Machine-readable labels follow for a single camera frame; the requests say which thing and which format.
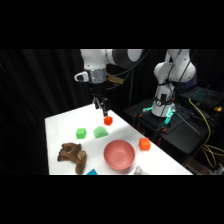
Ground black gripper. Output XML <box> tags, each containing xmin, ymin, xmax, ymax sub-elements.
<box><xmin>88</xmin><ymin>80</ymin><xmax>110</xmax><ymax>118</ymax></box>

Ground green triangle block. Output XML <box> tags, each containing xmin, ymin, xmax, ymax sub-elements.
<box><xmin>93</xmin><ymin>125</ymin><xmax>110</xmax><ymax>139</ymax></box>

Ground pink bowl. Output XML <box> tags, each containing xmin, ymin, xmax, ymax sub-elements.
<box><xmin>103</xmin><ymin>139</ymin><xmax>136</xmax><ymax>171</ymax></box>

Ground small red cube block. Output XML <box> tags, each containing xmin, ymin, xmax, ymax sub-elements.
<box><xmin>103</xmin><ymin>115</ymin><xmax>114</xmax><ymax>127</ymax></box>

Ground green cube block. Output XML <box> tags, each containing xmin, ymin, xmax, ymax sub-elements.
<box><xmin>75</xmin><ymin>127</ymin><xmax>88</xmax><ymax>140</ymax></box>

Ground brown plush toy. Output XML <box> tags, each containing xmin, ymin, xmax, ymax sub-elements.
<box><xmin>56</xmin><ymin>142</ymin><xmax>88</xmax><ymax>175</ymax></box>

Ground orange cube block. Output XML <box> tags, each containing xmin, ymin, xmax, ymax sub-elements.
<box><xmin>138</xmin><ymin>137</ymin><xmax>152</xmax><ymax>151</ymax></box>

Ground blue block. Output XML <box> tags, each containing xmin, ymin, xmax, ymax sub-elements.
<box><xmin>85</xmin><ymin>168</ymin><xmax>99</xmax><ymax>176</ymax></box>

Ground green status light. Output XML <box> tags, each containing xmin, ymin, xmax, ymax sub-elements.
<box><xmin>164</xmin><ymin>109</ymin><xmax>175</xmax><ymax>125</ymax></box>

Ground white grey small object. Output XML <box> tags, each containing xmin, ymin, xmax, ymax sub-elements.
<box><xmin>133</xmin><ymin>165</ymin><xmax>149</xmax><ymax>176</ymax></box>

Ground black robot stand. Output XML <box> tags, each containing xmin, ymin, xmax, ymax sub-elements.
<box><xmin>123</xmin><ymin>96</ymin><xmax>224</xmax><ymax>165</ymax></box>

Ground black laptop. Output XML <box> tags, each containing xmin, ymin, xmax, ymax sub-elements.
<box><xmin>180</xmin><ymin>85</ymin><xmax>224</xmax><ymax>110</ymax></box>

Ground yellow cable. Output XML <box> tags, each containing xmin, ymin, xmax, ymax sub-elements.
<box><xmin>187</xmin><ymin>97</ymin><xmax>224</xmax><ymax>168</ymax></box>

